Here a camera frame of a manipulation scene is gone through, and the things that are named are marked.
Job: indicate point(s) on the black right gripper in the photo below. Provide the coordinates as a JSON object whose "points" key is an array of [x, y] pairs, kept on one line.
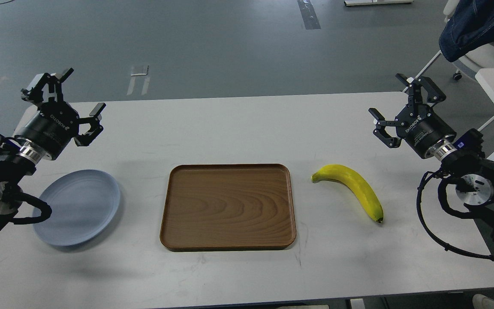
{"points": [[417, 124]]}

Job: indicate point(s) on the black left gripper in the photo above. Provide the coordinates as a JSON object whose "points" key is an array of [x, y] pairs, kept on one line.
{"points": [[55, 122]]}

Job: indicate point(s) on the blue round plate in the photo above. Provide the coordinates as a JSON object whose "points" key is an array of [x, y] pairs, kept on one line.
{"points": [[83, 204]]}

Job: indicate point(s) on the yellow banana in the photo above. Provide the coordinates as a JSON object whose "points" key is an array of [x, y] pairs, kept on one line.
{"points": [[362, 190]]}

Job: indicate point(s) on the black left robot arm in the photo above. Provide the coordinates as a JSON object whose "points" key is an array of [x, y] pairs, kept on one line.
{"points": [[18, 160]]}

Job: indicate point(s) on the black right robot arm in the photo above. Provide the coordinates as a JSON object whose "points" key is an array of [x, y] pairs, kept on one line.
{"points": [[466, 188]]}

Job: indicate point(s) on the blue denim jacket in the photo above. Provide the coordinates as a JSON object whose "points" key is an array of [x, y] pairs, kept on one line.
{"points": [[470, 26]]}

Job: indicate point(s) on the white office chair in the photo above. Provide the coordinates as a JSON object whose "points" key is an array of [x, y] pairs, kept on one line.
{"points": [[469, 64]]}

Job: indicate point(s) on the brown wooden tray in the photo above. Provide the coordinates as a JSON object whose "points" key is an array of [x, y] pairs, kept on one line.
{"points": [[228, 207]]}

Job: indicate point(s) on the white shoe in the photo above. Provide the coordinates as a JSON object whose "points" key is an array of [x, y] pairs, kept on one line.
{"points": [[481, 301]]}

